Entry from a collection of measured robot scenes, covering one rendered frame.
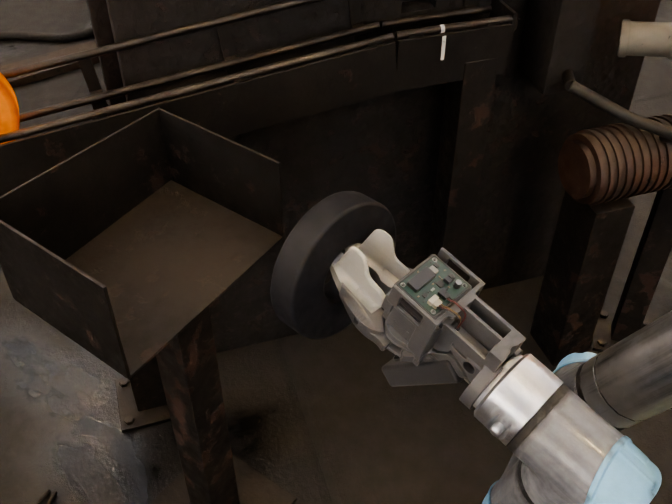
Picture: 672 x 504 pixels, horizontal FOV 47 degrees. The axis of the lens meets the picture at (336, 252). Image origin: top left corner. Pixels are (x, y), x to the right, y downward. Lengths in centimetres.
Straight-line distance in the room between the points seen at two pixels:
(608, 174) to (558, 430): 73
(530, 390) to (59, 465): 106
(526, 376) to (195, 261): 45
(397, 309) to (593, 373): 22
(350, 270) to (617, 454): 28
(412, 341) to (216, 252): 35
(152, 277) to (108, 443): 66
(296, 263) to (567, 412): 27
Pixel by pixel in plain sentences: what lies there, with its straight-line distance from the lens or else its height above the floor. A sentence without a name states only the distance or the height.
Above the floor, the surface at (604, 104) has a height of 58.
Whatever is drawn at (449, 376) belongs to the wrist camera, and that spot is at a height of 68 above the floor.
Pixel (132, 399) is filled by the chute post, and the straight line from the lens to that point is 160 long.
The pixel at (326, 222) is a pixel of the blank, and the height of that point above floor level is 78.
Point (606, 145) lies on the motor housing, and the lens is 134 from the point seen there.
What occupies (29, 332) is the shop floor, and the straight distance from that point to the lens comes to 180.
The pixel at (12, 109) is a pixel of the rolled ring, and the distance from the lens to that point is 116.
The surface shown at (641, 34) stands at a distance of 135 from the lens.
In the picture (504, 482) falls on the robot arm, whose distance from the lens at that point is 77.
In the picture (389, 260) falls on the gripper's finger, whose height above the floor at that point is 74.
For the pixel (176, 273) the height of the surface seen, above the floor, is 60.
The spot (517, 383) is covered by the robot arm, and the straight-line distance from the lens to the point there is 67.
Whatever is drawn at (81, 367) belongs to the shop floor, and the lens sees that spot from 169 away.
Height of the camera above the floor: 123
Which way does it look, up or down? 41 degrees down
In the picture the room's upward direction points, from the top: straight up
